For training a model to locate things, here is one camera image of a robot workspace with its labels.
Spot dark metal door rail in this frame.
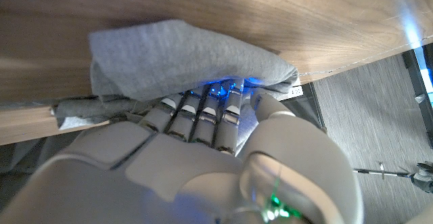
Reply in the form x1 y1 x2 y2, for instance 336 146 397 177
401 46 433 148

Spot grey fabric shorts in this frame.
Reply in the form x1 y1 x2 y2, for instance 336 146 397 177
50 19 300 156

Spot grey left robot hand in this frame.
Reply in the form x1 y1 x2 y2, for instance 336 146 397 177
409 162 433 194

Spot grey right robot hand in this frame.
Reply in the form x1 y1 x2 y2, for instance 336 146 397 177
0 78 365 224

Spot black backdrop stand pole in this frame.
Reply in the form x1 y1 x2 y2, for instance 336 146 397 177
302 83 328 133

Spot white power strip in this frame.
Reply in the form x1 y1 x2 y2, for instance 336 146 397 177
277 85 304 102

